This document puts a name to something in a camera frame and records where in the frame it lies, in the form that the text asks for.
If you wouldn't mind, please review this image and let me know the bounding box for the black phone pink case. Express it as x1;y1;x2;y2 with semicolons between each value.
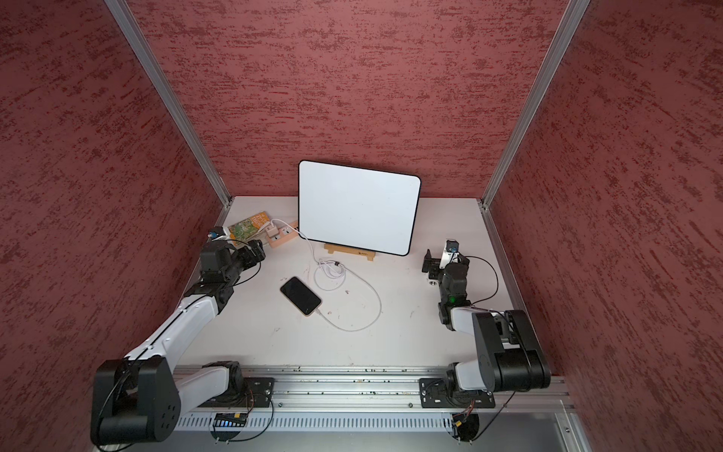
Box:
280;277;322;316

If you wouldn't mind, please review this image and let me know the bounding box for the white charging cable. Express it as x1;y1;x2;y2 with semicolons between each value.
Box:
270;218;383;333

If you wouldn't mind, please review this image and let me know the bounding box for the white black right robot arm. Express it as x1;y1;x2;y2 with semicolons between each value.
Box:
419;249;552;409

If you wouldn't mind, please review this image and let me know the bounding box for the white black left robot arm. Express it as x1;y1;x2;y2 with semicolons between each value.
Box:
90;235;265;451

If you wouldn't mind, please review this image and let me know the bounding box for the orange paperback book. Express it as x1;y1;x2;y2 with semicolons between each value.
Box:
227;212;270;246

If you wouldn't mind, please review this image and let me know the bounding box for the pink power strip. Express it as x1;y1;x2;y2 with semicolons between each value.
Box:
265;221;299;249

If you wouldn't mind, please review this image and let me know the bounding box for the wooden board stand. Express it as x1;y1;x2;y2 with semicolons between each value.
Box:
323;243;376;262

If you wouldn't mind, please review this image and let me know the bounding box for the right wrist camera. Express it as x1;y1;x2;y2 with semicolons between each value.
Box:
440;239;459;269

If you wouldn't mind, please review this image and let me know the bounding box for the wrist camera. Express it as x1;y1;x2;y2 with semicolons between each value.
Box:
440;239;459;269
207;226;230;241

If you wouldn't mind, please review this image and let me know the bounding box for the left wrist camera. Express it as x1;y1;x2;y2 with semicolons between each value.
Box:
207;226;230;241

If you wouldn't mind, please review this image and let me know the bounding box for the white board black frame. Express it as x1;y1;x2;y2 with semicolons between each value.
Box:
297;160;422;256

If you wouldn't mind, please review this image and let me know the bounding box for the aluminium left corner post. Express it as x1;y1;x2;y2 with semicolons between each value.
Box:
105;0;233;209

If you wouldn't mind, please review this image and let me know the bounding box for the aluminium corner post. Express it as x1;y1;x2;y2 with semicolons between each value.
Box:
105;0;233;209
480;0;590;212

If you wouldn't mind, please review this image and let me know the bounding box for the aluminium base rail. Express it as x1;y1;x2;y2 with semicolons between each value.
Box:
241;365;576;414

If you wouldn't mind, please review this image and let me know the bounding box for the aluminium right corner post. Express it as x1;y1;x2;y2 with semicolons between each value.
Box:
480;0;590;212

